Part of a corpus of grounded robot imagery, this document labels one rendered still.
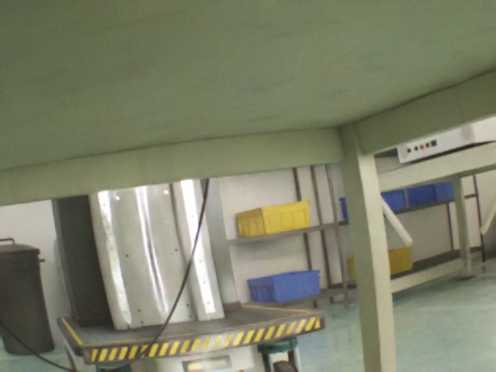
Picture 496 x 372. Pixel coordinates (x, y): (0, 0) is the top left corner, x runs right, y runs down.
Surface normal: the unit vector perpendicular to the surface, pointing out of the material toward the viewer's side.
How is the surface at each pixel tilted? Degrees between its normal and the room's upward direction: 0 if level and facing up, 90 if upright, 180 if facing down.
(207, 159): 90
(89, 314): 90
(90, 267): 90
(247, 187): 90
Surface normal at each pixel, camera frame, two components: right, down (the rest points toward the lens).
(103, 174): 0.39, -0.12
